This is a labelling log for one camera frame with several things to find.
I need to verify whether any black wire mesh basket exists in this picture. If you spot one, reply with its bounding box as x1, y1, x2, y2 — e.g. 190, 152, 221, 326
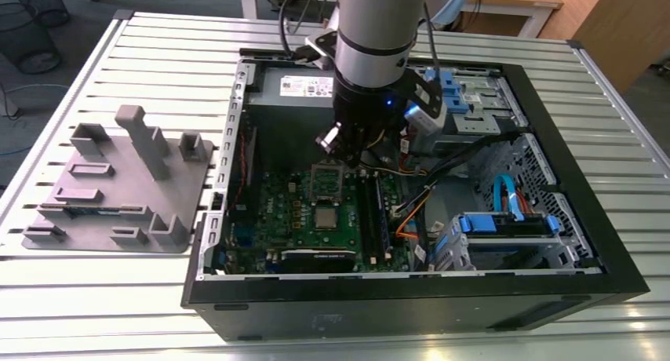
0, 0, 73, 76

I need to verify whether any blue plastic drive rail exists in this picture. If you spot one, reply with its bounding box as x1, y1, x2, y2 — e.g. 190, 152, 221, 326
424, 69, 463, 97
444, 95, 471, 114

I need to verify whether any black sleeved wire bundle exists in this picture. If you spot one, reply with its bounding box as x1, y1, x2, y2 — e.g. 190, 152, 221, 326
392, 134, 520, 215

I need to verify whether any black open PC case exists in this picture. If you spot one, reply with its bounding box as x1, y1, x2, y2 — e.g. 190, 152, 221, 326
180, 46, 652, 342

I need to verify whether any RAM stick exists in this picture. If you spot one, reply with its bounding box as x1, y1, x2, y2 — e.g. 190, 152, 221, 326
59, 206, 142, 217

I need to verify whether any metal disk bay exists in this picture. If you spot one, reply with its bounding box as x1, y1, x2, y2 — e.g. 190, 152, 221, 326
425, 211, 600, 272

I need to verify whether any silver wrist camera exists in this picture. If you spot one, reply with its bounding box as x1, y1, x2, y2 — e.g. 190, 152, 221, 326
405, 101, 449, 137

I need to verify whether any empty blue disk carrier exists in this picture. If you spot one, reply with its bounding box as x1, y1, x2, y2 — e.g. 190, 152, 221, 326
426, 233, 475, 272

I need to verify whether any hard disk in blue carrier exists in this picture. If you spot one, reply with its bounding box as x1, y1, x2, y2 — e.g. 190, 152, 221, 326
459, 213, 560, 237

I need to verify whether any green motherboard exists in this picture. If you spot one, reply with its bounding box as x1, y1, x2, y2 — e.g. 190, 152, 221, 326
222, 156, 414, 276

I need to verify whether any blue data wire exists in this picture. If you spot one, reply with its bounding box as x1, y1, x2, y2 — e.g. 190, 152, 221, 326
492, 173, 527, 221

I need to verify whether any grey plastic parts rack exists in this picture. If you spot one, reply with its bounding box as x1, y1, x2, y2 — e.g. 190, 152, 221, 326
19, 104, 218, 255

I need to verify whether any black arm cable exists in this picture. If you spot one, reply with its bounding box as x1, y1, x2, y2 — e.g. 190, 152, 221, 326
420, 3, 441, 78
278, 0, 317, 64

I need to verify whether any CPU socket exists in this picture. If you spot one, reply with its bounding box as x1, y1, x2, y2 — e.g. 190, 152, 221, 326
310, 202, 344, 233

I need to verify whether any metal socket cover frame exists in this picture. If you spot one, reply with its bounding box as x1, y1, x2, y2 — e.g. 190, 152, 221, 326
308, 161, 346, 204

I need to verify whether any grey power supply unit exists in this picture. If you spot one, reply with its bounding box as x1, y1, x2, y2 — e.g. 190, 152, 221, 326
244, 67, 338, 162

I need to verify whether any silver square CPU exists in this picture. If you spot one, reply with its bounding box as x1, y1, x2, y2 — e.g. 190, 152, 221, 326
314, 209, 340, 229

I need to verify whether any black RAM slot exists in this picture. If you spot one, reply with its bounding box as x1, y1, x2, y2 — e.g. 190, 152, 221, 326
356, 170, 378, 262
370, 171, 394, 260

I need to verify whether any wooden cabinet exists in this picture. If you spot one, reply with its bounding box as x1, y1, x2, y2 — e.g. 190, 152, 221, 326
537, 0, 670, 94

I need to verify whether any black graphics card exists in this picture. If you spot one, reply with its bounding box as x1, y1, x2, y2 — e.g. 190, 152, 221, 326
278, 248, 360, 275

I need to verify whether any grey flange plate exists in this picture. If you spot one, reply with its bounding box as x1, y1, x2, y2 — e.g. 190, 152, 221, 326
302, 30, 337, 70

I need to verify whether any small glossy wrist camera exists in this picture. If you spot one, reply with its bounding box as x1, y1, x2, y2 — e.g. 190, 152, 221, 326
313, 126, 341, 152

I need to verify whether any orange wire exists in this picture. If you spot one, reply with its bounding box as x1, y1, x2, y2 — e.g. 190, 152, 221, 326
394, 203, 428, 242

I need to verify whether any grey metal drive cage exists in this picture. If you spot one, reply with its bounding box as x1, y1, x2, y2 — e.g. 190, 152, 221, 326
406, 66, 529, 158

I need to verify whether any white metal desk frame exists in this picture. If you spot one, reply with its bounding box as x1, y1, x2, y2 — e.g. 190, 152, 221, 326
66, 0, 260, 20

